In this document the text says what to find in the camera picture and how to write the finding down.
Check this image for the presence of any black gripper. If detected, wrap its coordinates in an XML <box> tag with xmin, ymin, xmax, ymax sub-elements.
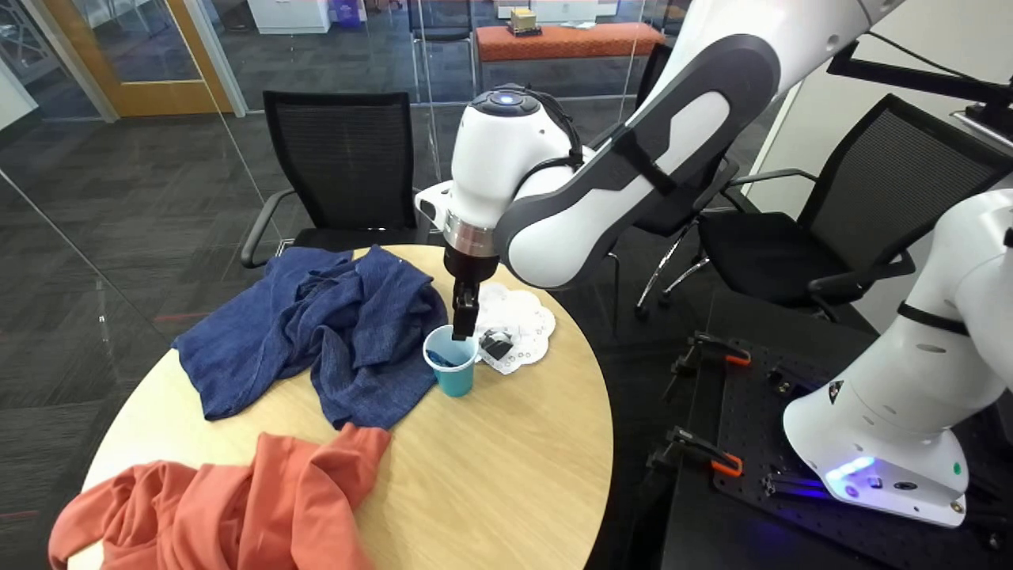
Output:
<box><xmin>445</xmin><ymin>248</ymin><xmax>497</xmax><ymax>339</ymax></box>

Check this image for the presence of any dark pen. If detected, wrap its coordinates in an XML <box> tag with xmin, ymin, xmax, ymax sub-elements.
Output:
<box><xmin>428</xmin><ymin>350</ymin><xmax>457</xmax><ymax>367</ymax></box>

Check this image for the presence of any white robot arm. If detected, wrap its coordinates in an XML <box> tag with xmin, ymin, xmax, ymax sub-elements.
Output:
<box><xmin>416</xmin><ymin>0</ymin><xmax>1013</xmax><ymax>528</ymax></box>

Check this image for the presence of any teal plastic cup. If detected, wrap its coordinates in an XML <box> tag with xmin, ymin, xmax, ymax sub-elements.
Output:
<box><xmin>421</xmin><ymin>326</ymin><xmax>477</xmax><ymax>398</ymax></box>

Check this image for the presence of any small black object on plate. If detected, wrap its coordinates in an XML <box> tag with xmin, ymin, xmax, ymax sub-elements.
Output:
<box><xmin>482</xmin><ymin>330</ymin><xmax>512</xmax><ymax>358</ymax></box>

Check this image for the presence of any white flower-shaped plate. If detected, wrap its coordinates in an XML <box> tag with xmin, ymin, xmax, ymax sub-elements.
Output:
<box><xmin>477</xmin><ymin>283</ymin><xmax>557</xmax><ymax>375</ymax></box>

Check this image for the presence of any blue cloth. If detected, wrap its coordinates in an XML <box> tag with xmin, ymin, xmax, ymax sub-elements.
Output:
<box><xmin>175</xmin><ymin>248</ymin><xmax>448</xmax><ymax>427</ymax></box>

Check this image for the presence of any black mesh office chair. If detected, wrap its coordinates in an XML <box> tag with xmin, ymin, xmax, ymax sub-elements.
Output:
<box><xmin>240</xmin><ymin>92</ymin><xmax>428</xmax><ymax>271</ymax></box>

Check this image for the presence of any black chair at back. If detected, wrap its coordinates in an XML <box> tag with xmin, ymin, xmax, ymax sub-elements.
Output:
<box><xmin>601</xmin><ymin>42</ymin><xmax>738</xmax><ymax>317</ymax></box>

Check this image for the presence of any upper black orange clamp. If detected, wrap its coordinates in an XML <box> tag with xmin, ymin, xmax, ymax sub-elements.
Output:
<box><xmin>670</xmin><ymin>332</ymin><xmax>754</xmax><ymax>380</ymax></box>

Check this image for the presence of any black orange clamp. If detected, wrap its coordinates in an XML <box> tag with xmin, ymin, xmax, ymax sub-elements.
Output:
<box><xmin>648</xmin><ymin>427</ymin><xmax>745</xmax><ymax>479</ymax></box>
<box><xmin>670</xmin><ymin>332</ymin><xmax>754</xmax><ymax>380</ymax></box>

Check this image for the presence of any orange cloth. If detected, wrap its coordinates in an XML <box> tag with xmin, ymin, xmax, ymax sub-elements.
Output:
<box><xmin>49</xmin><ymin>424</ymin><xmax>391</xmax><ymax>570</ymax></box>

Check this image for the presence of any orange bench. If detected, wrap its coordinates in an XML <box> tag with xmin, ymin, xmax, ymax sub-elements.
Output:
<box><xmin>476</xmin><ymin>22</ymin><xmax>661</xmax><ymax>64</ymax></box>

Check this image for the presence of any small object on bench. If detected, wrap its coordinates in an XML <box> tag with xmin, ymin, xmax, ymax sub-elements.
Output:
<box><xmin>506</xmin><ymin>8</ymin><xmax>541</xmax><ymax>37</ymax></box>

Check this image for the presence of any lower black orange clamp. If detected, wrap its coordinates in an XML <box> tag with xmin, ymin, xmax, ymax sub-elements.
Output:
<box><xmin>648</xmin><ymin>427</ymin><xmax>745</xmax><ymax>479</ymax></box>

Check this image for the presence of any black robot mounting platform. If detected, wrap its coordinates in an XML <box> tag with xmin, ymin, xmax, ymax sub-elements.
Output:
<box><xmin>661</xmin><ymin>291</ymin><xmax>1013</xmax><ymax>570</ymax></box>

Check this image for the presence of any black office chair right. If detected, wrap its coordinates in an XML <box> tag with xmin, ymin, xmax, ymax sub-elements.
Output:
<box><xmin>701</xmin><ymin>94</ymin><xmax>1011</xmax><ymax>307</ymax></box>

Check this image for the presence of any wooden door frame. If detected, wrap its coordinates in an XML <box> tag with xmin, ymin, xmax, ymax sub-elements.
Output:
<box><xmin>43</xmin><ymin>0</ymin><xmax>248</xmax><ymax>117</ymax></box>

